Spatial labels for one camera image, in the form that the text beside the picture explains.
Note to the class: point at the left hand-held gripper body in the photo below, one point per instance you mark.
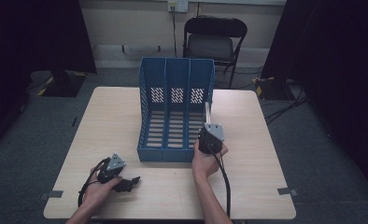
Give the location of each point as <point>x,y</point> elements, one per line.
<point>109,172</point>

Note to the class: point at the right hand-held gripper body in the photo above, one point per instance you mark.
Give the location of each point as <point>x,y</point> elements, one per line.
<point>210,143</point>

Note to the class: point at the white book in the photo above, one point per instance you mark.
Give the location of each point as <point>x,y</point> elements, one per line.
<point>207,113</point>

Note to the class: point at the blue file rack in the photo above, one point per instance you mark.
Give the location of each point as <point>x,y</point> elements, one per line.
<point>176,155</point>

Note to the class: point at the person's right hand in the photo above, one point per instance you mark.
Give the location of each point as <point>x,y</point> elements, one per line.
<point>205,165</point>

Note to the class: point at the person's left hand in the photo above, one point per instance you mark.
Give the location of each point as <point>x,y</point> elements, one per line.
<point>96,193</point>

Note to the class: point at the grey tape strip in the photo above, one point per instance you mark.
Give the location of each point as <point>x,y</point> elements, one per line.
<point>53,194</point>
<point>286,191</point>

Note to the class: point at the black stand base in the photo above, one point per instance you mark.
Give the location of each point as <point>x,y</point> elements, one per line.
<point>275,90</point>
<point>63,87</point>

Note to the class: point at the black folding chair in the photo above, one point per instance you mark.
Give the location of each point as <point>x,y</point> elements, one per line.
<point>215,28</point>

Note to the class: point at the dark curtain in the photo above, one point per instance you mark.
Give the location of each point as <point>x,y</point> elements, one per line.
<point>328,46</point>
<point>32,31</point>

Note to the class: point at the white wall socket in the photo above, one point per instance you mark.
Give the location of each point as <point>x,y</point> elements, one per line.
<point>182,6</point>

